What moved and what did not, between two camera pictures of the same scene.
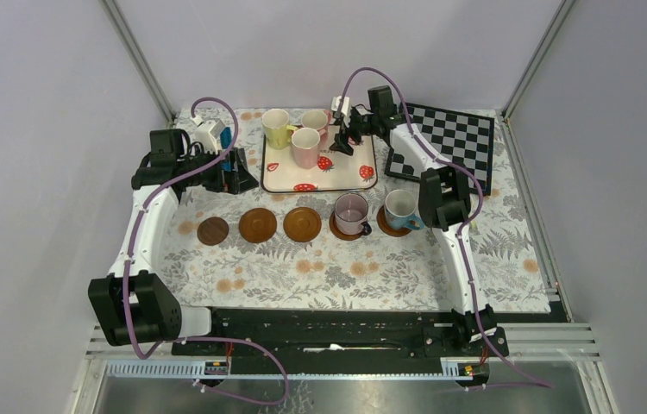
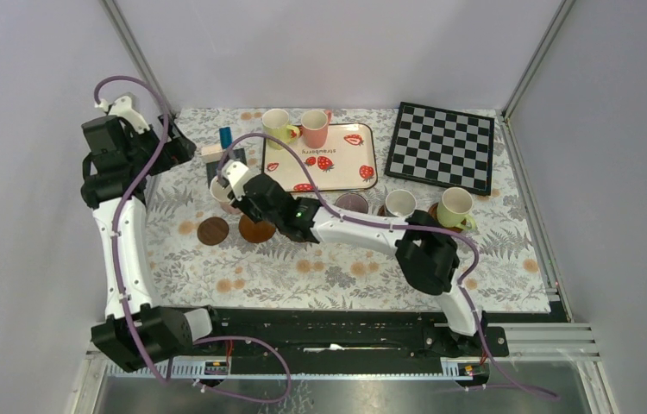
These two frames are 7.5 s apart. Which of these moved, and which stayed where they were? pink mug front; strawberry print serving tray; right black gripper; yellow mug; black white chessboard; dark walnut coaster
Moved: right black gripper; pink mug front
Stayed: yellow mug; dark walnut coaster; strawberry print serving tray; black white chessboard
